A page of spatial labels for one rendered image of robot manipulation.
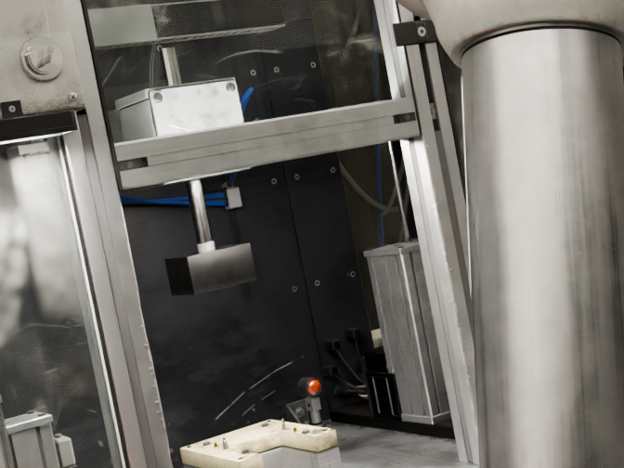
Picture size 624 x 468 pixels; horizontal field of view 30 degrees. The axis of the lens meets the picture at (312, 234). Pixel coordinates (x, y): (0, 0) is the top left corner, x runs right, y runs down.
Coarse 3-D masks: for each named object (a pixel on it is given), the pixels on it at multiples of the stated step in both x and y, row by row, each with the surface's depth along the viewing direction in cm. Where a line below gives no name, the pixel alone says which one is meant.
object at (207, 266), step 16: (192, 192) 137; (192, 208) 138; (208, 224) 138; (208, 240) 138; (176, 256) 139; (192, 256) 134; (208, 256) 135; (224, 256) 136; (240, 256) 137; (176, 272) 137; (192, 272) 134; (208, 272) 135; (224, 272) 136; (240, 272) 137; (176, 288) 138; (192, 288) 134; (208, 288) 135
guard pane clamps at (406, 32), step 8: (392, 24) 129; (400, 24) 129; (408, 24) 130; (416, 24) 130; (424, 24) 131; (432, 24) 131; (400, 32) 129; (408, 32) 130; (416, 32) 130; (424, 32) 131; (432, 32) 131; (400, 40) 129; (408, 40) 129; (416, 40) 130; (424, 40) 131; (432, 40) 131
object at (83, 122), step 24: (96, 168) 109; (96, 192) 109; (456, 216) 132; (432, 240) 132; (456, 240) 132; (432, 264) 133; (120, 288) 110; (120, 312) 110; (456, 384) 134; (144, 408) 111; (144, 432) 111
